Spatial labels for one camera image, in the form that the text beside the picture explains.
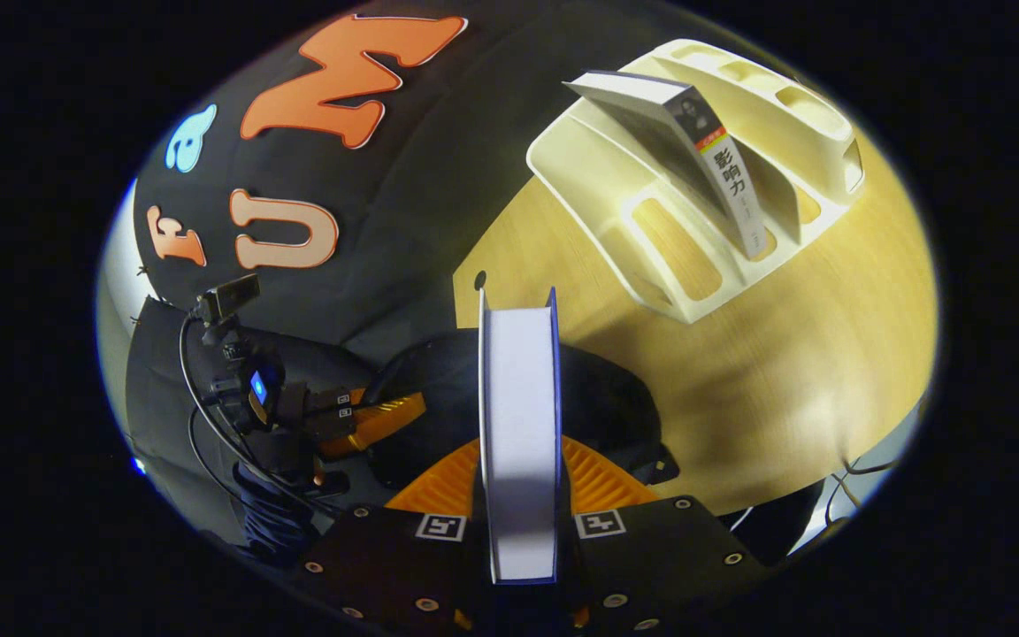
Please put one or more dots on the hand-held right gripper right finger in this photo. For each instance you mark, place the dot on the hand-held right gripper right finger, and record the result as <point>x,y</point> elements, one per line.
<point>651,566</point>

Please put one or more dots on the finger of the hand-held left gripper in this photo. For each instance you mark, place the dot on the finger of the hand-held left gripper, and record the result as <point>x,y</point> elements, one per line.
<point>324,398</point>
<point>333,423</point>

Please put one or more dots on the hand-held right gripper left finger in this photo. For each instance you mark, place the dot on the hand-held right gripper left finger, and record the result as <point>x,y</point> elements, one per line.
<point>403,566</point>

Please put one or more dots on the black schoolbag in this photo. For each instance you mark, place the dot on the black schoolbag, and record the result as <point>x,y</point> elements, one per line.
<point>439,389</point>

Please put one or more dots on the blue cover book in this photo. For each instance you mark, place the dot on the blue cover book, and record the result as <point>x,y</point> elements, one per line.
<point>518,425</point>

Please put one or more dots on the cream plastic bookshelf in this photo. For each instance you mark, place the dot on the cream plastic bookshelf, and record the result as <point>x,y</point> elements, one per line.
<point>616,177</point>

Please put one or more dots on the grey portrait cover book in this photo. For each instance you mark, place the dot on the grey portrait cover book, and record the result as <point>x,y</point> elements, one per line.
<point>722,168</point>

